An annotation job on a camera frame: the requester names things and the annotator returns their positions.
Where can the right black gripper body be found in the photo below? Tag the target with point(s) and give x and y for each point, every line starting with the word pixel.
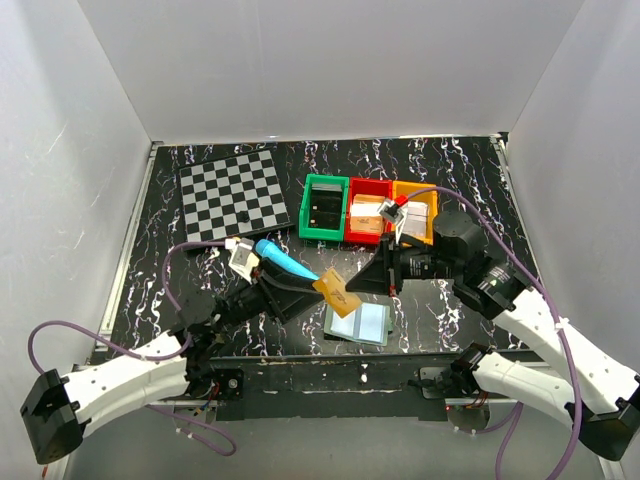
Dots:
pixel 416 262

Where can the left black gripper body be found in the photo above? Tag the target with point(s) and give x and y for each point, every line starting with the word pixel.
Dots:
pixel 239 305

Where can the orange VIP card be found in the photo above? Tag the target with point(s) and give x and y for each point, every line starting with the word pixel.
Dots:
pixel 333 288

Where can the grey-green card holder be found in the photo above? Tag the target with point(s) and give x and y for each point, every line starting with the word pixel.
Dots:
pixel 356 325

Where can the light blue credit cards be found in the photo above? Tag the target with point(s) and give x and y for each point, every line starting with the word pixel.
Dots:
pixel 360 322

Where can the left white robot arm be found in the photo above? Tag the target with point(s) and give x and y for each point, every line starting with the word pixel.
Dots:
pixel 61 410

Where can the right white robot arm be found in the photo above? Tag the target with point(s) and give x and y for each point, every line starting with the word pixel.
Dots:
pixel 588 390

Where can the white cards in orange bin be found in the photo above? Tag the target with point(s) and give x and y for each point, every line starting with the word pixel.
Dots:
pixel 416 219

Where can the brown cards in red bin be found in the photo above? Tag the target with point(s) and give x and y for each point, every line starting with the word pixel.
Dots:
pixel 364 214

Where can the black cards in green bin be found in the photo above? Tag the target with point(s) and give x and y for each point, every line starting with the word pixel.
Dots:
pixel 325 206

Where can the blue plastic marker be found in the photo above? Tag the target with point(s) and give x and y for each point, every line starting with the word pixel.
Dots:
pixel 269 250

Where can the orange plastic bin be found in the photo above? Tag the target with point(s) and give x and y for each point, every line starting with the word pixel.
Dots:
pixel 413 191

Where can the black chess pawn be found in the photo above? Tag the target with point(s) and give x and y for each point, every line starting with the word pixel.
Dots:
pixel 243 217

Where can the red plastic bin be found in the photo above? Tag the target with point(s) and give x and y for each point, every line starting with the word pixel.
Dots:
pixel 368 186

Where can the green plastic bin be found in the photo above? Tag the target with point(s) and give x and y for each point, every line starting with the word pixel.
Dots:
pixel 304 230

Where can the black front base bar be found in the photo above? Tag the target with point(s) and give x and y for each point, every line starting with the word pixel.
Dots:
pixel 335 386

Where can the black grey chessboard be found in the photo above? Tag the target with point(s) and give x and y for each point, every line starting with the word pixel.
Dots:
pixel 214 192

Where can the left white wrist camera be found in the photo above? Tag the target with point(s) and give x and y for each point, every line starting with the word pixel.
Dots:
pixel 243 260

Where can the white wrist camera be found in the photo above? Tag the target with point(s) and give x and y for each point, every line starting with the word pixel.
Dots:
pixel 243 260
pixel 395 212

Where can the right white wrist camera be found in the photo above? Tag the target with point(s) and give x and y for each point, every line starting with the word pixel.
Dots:
pixel 395 212

